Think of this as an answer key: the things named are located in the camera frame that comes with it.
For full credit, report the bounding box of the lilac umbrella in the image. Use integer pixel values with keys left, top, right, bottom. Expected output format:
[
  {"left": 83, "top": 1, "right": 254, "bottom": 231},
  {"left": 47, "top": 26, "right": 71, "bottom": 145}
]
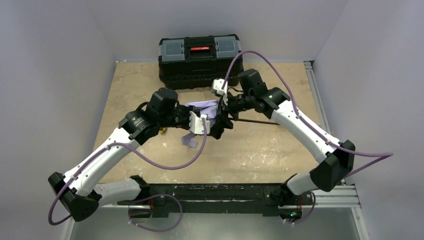
[{"left": 181, "top": 99, "right": 218, "bottom": 148}]

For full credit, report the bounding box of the black plastic toolbox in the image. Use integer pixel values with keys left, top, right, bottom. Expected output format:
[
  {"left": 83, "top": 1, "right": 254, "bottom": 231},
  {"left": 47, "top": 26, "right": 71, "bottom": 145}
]
[{"left": 158, "top": 34, "right": 244, "bottom": 90}]

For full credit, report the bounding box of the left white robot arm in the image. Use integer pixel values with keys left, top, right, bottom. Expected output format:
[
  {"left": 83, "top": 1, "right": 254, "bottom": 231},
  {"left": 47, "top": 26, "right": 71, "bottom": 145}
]
[{"left": 47, "top": 88, "right": 200, "bottom": 226}]

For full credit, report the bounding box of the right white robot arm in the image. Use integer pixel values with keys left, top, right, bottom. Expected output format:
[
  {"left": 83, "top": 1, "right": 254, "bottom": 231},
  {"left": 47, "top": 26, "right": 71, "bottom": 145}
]
[{"left": 210, "top": 69, "right": 355, "bottom": 197}]

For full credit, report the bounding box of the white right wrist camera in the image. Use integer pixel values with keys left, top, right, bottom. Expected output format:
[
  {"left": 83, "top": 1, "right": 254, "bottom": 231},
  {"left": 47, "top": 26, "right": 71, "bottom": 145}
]
[{"left": 211, "top": 78, "right": 228, "bottom": 105}]

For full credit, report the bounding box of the aluminium frame rail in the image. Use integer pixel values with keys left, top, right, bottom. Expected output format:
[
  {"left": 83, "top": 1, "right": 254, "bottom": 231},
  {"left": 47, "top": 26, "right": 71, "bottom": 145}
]
[{"left": 59, "top": 60, "right": 370, "bottom": 240}]

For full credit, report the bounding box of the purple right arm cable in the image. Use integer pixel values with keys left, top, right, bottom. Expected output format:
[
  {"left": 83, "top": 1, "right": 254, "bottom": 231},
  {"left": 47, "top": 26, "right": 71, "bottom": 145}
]
[{"left": 222, "top": 50, "right": 394, "bottom": 226}]

